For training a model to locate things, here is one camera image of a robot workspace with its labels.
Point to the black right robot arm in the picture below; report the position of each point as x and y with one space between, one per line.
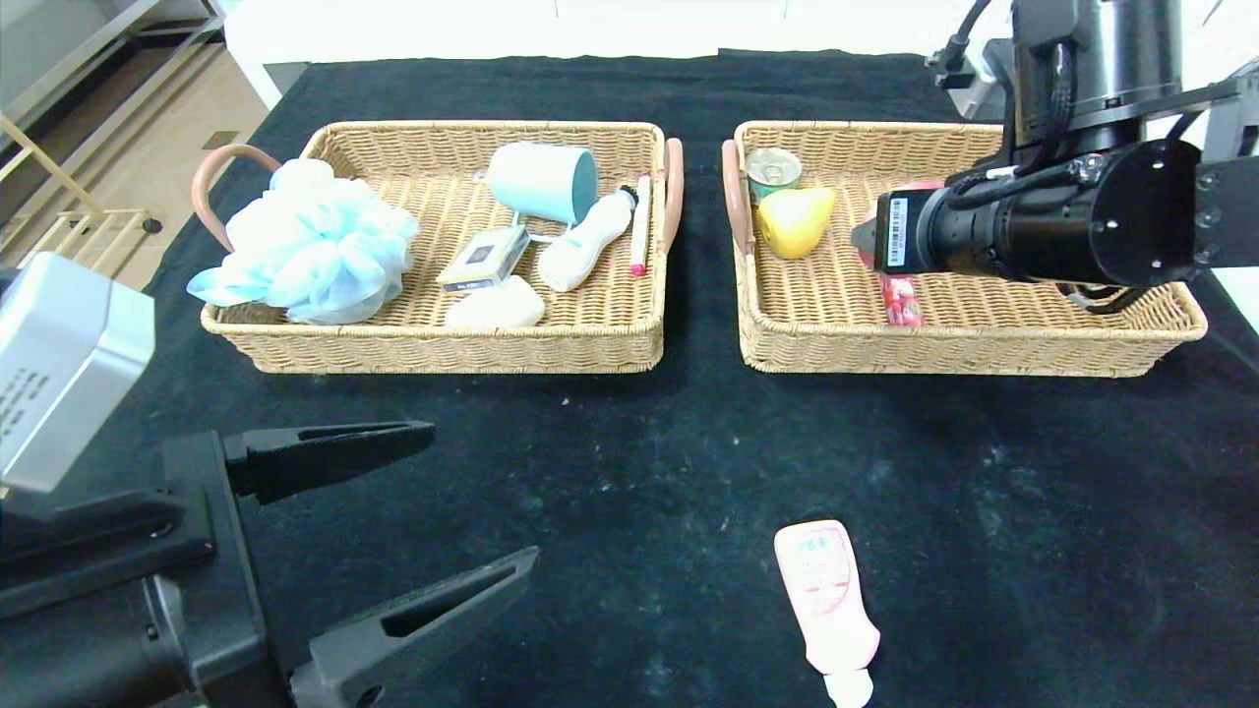
1082 216

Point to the grey metal shelf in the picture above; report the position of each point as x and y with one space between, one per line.
98 49

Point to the pink squeeze bottle white cap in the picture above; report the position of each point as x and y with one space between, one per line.
826 590

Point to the cream yellow soap box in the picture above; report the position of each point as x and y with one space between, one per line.
482 258

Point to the red Hi-Chew candy pack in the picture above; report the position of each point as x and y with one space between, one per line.
900 300

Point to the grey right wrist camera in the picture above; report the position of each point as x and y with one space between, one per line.
987 93

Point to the light blue bath loofah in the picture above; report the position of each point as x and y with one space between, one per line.
315 246

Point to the yellow pear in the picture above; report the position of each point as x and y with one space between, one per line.
792 224

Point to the white side table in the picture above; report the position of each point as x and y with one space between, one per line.
275 39

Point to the red peach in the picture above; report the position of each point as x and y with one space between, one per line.
869 258

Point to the white plastic bottle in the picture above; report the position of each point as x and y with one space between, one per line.
580 251

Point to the teal plastic cup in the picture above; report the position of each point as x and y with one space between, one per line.
536 182

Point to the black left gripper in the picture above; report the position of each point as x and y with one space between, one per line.
218 551

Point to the wooden slatted rack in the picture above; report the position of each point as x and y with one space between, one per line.
59 197

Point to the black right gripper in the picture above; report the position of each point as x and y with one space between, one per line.
898 232

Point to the white tube with red cap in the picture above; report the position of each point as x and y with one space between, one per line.
641 231

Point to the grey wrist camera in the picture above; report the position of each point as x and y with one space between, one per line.
987 93
59 374

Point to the white soap bar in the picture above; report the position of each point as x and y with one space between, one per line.
492 307

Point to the small tin can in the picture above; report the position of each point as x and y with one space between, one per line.
772 167

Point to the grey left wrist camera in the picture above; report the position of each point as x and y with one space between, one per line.
59 374

